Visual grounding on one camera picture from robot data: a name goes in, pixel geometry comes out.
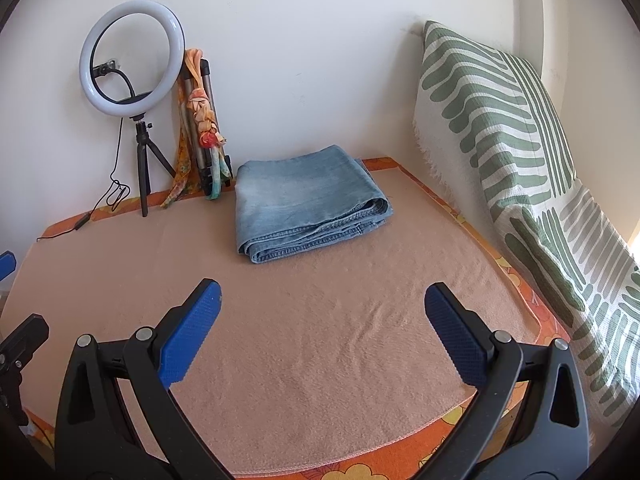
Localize pink bed with orange trim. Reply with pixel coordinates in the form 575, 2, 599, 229
0, 167, 543, 478

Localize black power cable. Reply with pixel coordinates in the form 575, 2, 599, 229
37, 120, 132, 243

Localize orange floral scarf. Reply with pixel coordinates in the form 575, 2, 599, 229
160, 48, 228, 208

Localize silver folded tripod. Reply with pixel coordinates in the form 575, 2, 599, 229
177, 59, 235, 196

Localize white ring light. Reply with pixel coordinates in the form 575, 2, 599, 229
78, 0, 188, 121

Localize light blue denim pants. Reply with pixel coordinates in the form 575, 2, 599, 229
235, 145, 393, 265

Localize black mini tripod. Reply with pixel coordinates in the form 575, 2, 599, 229
131, 115, 177, 218

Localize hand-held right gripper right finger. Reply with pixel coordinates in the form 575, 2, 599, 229
424, 282, 591, 480

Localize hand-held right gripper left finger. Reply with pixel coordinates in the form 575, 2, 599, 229
54, 278, 236, 480

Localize white green striped pillow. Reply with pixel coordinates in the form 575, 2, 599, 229
412, 20, 640, 428

